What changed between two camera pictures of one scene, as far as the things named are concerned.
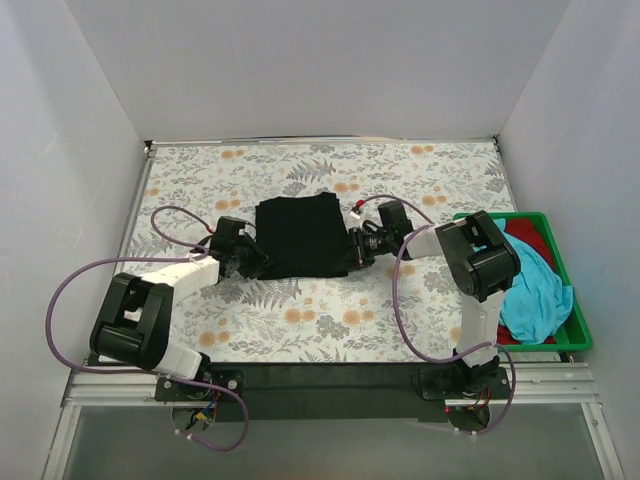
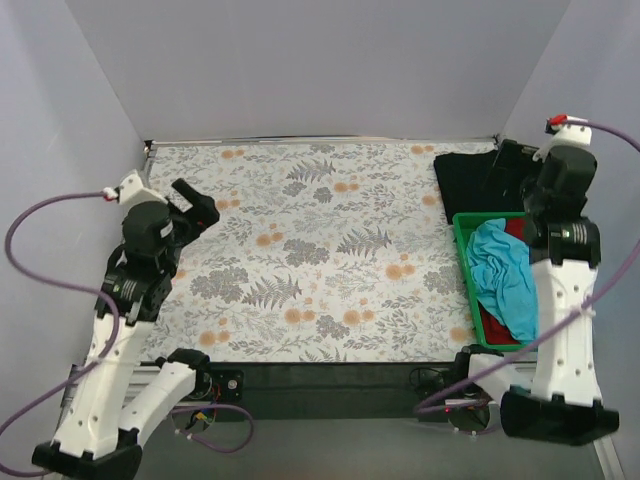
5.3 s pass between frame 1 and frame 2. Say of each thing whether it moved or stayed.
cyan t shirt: stayed
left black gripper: moved
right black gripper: moved
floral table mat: stayed
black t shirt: moved
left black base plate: stayed
